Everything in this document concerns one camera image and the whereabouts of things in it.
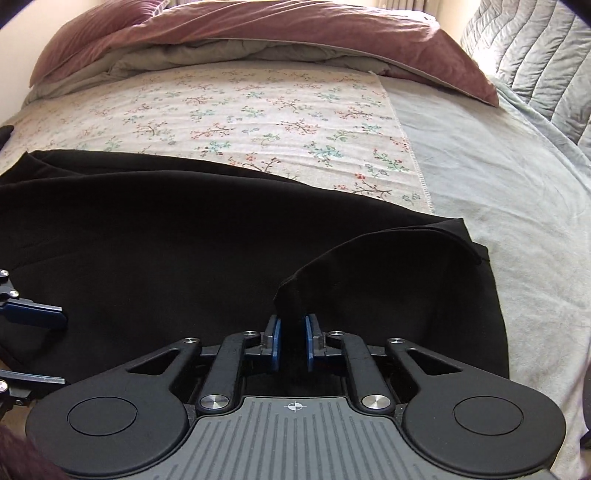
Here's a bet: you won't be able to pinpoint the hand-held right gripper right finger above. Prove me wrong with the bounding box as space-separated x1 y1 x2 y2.
304 313 465 411

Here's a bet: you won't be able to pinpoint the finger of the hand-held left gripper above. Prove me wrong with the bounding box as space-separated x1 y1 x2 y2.
0 270 68 330
0 369 66 407

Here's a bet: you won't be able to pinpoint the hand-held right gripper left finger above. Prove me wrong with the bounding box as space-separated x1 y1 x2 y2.
122 314 283 414

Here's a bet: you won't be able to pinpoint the black pants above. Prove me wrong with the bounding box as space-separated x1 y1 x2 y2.
0 124 511 402

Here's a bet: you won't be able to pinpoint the person's fuzzy brown sweater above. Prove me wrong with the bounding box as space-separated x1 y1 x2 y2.
0 425 65 480

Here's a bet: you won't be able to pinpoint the floral bed sheet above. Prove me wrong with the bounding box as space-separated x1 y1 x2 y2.
0 62 435 215

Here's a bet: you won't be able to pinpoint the grey-blue blanket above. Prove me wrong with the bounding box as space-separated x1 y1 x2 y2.
379 74 591 462

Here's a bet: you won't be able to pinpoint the pink pillow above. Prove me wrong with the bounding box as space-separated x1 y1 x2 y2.
30 0 171 86

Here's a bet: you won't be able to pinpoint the pink duvet with grey lining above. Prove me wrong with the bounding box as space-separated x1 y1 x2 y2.
30 0 500 108

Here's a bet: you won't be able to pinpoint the grey quilted headboard cover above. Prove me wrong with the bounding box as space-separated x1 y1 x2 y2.
459 0 591 160

